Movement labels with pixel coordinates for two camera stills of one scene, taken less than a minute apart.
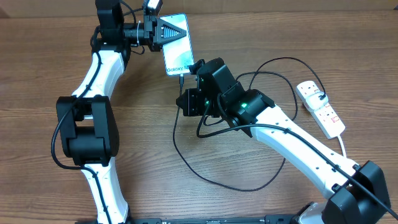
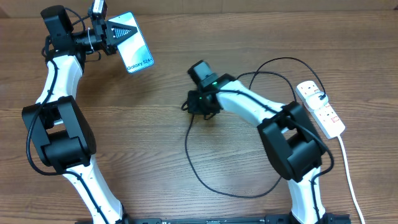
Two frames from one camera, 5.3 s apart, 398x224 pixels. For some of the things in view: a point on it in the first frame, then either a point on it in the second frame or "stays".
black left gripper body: (149, 32) → (99, 31)
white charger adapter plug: (314, 102) stays
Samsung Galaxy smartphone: (178, 55) → (135, 51)
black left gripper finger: (165, 32) → (115, 33)
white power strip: (324, 117) stays
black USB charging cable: (254, 73) → (274, 185)
